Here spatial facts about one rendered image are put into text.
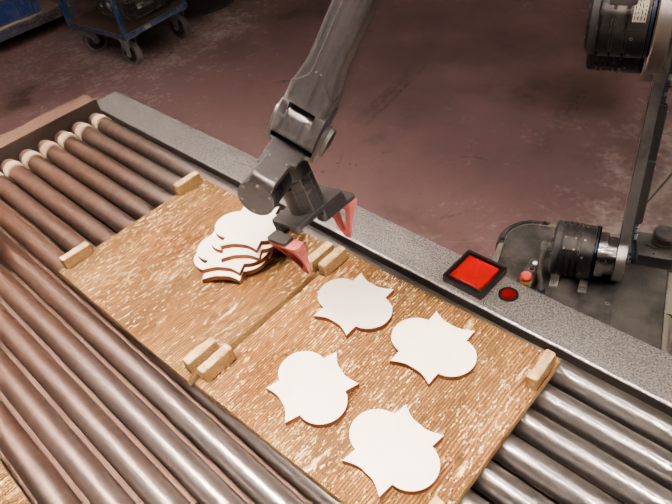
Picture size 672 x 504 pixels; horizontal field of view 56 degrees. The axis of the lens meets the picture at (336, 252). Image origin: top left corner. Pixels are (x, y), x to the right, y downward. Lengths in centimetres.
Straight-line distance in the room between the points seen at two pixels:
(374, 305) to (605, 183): 195
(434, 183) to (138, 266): 181
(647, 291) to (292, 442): 140
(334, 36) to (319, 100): 8
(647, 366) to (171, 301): 75
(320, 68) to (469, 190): 199
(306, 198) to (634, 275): 137
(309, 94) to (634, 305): 140
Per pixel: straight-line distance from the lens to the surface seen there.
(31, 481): 104
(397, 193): 277
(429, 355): 94
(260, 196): 86
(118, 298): 118
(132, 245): 128
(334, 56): 81
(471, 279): 106
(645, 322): 198
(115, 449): 100
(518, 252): 212
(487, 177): 284
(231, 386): 97
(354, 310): 100
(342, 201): 97
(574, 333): 102
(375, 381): 93
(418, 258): 112
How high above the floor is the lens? 169
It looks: 42 degrees down
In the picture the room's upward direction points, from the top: 10 degrees counter-clockwise
